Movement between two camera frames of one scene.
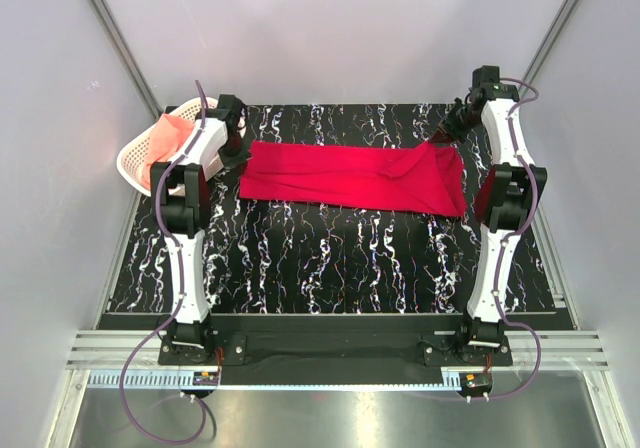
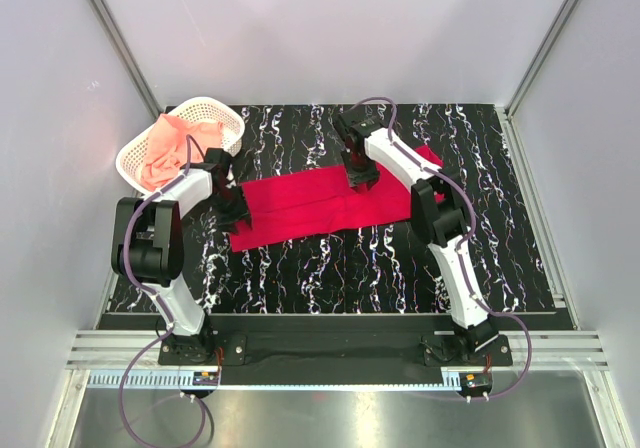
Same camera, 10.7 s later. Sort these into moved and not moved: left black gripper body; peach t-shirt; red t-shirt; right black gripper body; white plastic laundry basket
Moved: left black gripper body; right black gripper body; red t-shirt
Not moved: white plastic laundry basket; peach t-shirt
